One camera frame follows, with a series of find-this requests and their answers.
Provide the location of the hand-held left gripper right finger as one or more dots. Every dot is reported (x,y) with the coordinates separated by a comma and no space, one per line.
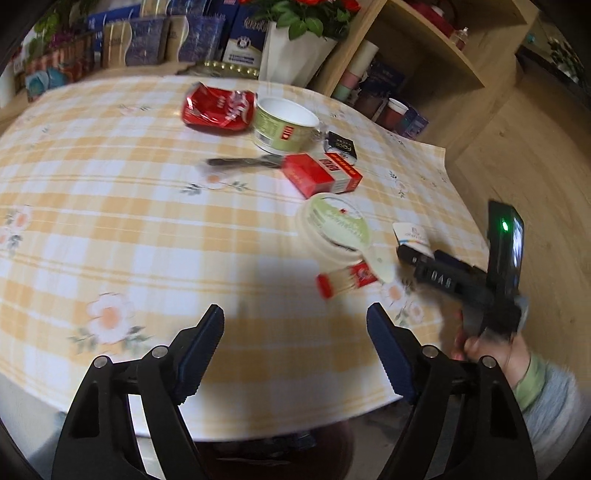
(390,355)

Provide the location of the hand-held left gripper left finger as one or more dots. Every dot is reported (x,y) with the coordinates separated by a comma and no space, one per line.
(198,355)

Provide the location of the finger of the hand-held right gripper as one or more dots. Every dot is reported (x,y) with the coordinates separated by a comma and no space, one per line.
(411,256)

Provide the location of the small white card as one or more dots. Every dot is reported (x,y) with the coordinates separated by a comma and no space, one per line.
(413,235)

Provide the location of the red striped packet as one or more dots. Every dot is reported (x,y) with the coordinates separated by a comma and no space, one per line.
(344,279)

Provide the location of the round green cup lid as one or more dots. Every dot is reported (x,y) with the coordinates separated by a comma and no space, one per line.
(337,221)

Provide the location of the red cigarette box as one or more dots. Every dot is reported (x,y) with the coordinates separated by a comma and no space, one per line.
(318,173)

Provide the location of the small black box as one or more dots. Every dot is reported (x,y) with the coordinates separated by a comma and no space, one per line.
(341,146)

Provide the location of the green instant noodle cup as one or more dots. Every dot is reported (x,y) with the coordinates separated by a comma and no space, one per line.
(286,127)

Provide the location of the crushed red wrapper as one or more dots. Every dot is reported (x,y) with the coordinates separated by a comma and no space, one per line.
(217,108)

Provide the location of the person's right forearm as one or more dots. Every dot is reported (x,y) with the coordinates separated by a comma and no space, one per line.
(549,401)

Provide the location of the person's right hand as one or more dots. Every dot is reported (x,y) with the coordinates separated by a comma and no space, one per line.
(508,357)

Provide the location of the small blue purple box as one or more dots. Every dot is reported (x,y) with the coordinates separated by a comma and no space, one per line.
(413,124)

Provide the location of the red paper cup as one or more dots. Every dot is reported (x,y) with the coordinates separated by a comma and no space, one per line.
(392,113)

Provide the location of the brown jar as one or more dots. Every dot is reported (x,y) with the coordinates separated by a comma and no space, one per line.
(369,105)

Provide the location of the yellow plaid floral tablecloth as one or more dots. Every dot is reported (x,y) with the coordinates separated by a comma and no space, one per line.
(115,207)

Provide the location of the dark blue shelf box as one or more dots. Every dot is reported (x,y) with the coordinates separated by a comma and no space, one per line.
(385,78)

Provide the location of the wooden shelf unit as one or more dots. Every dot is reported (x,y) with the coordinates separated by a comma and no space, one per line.
(415,64)

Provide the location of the stack of pastel cups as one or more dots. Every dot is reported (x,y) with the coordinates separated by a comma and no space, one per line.
(355,71)

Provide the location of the small glass bottle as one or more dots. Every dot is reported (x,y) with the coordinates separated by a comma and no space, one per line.
(461,38)

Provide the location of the white flower pot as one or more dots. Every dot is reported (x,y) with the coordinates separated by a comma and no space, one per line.
(295,60)

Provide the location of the black countertop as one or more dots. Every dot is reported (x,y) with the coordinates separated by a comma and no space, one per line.
(535,57)

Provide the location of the red gift basket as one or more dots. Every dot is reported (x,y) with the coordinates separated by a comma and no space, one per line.
(431,16)

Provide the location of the gold leaf tray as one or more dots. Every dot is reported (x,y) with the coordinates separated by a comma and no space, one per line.
(226,69)

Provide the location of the red rose bouquet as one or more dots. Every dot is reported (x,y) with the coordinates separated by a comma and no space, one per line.
(304,14)

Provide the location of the blue white carton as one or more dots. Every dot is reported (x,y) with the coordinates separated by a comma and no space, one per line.
(244,41)

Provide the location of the wooden sideboard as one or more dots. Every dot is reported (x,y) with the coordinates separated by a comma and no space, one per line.
(138,73)

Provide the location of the floral patterned basket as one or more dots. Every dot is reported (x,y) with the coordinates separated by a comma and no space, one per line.
(60,74)

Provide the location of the flat blue tissue box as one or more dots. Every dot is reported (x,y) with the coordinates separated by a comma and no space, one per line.
(99,23)

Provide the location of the green leafy plant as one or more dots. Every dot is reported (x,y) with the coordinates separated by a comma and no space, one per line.
(48,23)

